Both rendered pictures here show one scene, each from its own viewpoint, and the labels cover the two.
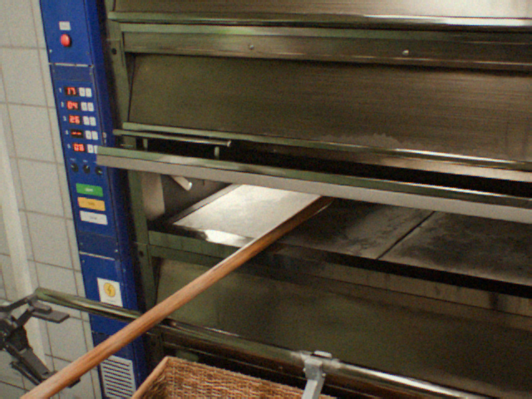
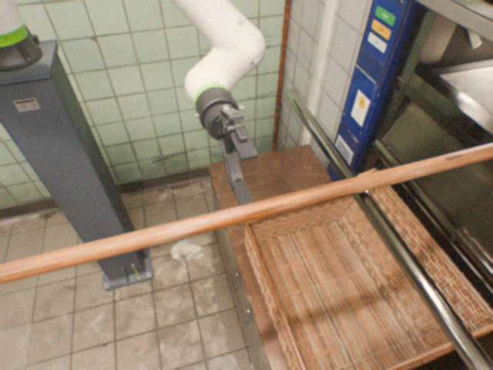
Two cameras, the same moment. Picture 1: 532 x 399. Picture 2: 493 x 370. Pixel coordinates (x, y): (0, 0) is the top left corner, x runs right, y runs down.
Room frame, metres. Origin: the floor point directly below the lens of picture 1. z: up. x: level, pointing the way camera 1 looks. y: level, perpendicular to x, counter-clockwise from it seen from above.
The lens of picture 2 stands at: (1.23, 0.15, 1.63)
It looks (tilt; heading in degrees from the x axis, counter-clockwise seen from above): 48 degrees down; 39
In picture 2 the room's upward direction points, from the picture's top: straight up
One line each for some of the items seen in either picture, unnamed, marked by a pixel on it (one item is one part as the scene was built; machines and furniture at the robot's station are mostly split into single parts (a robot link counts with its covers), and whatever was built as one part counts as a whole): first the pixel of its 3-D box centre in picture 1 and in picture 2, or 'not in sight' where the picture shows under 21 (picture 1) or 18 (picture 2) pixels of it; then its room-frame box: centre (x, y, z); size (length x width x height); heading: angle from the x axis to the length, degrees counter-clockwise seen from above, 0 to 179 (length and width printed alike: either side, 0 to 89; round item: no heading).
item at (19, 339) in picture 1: (7, 333); (225, 129); (1.63, 0.53, 1.19); 0.09 x 0.07 x 0.08; 56
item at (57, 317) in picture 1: (51, 315); (243, 145); (1.56, 0.42, 1.26); 0.07 x 0.03 x 0.01; 56
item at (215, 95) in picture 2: not in sight; (219, 110); (1.68, 0.59, 1.19); 0.12 x 0.06 x 0.09; 146
